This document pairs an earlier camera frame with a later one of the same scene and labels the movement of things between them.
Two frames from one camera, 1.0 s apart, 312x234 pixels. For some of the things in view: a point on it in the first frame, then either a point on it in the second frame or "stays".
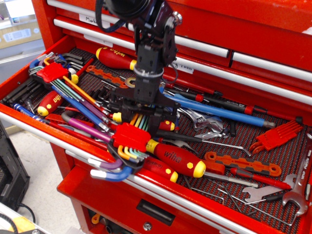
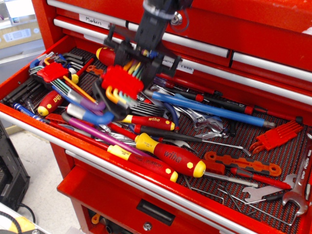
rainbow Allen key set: (130, 143) to (124, 84)
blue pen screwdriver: (26, 112) stays
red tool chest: (224, 147) stays
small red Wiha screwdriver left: (51, 102) stays
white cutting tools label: (183, 67) stays
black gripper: (146, 97) to (150, 37)
